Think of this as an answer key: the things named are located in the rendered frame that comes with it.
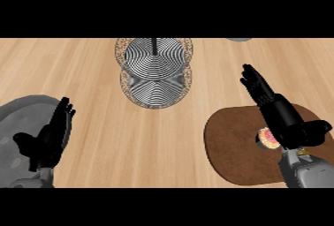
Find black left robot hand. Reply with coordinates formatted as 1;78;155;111
12;96;77;173

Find brown wooden cutting board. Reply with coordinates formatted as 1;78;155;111
204;103;334;187

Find pink frosted cupcake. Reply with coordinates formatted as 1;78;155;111
254;126;282;150

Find grey round plate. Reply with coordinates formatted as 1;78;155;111
0;94;72;189

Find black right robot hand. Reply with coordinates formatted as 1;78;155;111
239;64;334;150

